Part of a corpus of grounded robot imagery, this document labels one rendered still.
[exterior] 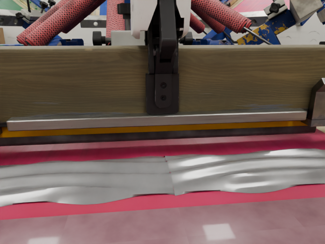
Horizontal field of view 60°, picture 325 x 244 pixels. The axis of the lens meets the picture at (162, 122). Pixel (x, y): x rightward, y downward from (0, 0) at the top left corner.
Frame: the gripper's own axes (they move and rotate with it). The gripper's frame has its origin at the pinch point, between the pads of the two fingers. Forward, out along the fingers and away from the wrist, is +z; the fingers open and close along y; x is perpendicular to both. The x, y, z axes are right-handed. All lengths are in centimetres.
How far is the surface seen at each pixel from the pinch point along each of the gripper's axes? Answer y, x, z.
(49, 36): -60, -26, -5
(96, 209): 11.7, -5.7, 6.1
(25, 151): 0.5, -14.2, 6.1
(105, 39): -29.6, -7.5, -4.4
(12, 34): -413, -166, -4
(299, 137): 0.1, 16.4, 6.1
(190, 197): 11.0, 1.0, 6.0
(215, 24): -95, 35, -9
